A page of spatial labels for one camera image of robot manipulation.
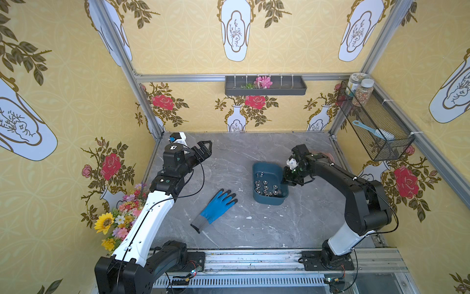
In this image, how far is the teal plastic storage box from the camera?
83 cm

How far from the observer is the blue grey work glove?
0.85m

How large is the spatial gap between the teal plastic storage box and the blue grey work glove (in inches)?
5.4
